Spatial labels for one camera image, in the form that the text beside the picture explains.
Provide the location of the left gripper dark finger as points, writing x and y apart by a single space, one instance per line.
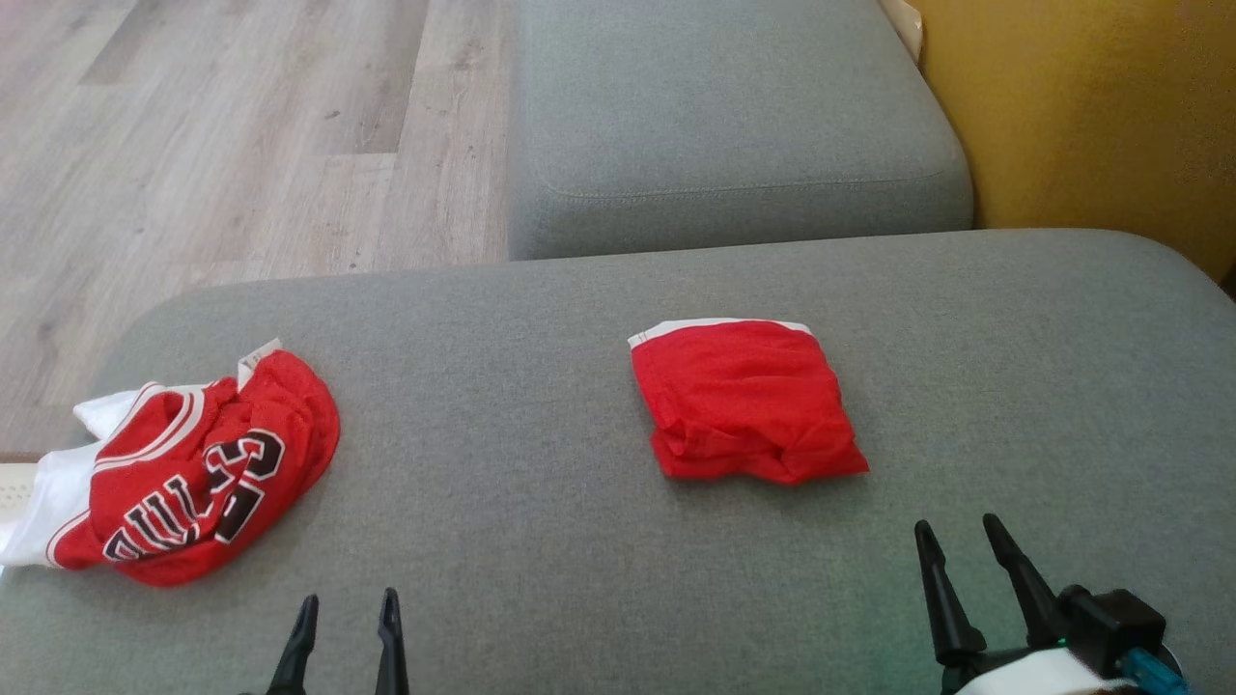
297 656
391 656

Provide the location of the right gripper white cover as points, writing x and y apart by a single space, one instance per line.
1033 676

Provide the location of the red Bulls jersey white sleeves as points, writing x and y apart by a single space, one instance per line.
270 434

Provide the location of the red mesh shorts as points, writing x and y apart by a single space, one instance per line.
744 405

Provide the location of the large grey sofa seat cushion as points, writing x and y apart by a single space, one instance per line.
618 541

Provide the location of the small grey sofa cushion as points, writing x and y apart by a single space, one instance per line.
734 116

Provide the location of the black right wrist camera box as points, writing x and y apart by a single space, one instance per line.
1110 623

